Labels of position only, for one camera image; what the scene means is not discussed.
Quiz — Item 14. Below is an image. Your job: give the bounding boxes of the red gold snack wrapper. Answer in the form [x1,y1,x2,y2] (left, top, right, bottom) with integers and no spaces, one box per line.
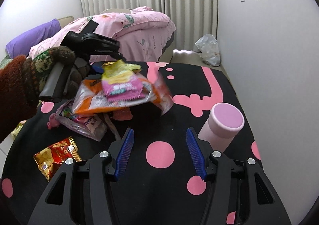
[33,137,82,181]

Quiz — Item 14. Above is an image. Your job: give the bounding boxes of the clear printed candy bag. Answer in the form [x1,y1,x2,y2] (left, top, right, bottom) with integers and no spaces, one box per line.
[56,99,107,141]

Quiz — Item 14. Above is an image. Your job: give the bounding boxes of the black pink table mat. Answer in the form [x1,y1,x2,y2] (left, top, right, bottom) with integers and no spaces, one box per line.
[0,60,262,225]

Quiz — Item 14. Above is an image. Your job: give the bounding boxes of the yellow-green trash bag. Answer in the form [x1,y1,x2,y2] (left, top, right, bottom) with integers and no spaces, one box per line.
[11,120,26,140]

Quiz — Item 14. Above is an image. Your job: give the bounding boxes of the pink pig toy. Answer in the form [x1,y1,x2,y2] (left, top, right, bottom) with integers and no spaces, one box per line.
[47,113,61,130]

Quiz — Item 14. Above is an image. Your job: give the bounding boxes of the purple pillow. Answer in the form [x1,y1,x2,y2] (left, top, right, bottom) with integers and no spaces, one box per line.
[5,19,61,59]

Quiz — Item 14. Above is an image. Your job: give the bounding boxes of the pink cylindrical cup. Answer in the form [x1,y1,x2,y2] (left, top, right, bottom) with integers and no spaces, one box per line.
[198,102,245,152]

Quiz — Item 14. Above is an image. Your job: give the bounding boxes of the red brown sleeve forearm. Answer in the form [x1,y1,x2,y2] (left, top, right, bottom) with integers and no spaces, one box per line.
[1,56,38,141]

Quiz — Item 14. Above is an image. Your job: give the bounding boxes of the white plastic bag on floor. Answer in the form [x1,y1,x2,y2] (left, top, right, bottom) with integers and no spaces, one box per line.
[195,34,221,67]

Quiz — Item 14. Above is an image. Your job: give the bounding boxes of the green checked cloth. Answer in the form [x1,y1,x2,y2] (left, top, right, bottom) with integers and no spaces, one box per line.
[0,56,12,69]

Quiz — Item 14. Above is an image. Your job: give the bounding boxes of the pink yellow chip bag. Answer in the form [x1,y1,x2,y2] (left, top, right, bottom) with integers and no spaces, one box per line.
[102,60,145,102]

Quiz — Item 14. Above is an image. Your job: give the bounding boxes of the orange clear plastic bag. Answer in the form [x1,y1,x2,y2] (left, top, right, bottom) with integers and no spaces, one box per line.
[71,74,174,115]

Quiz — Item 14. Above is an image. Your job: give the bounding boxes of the pink floral duvet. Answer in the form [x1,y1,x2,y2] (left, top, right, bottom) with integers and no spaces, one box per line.
[29,6,176,61]

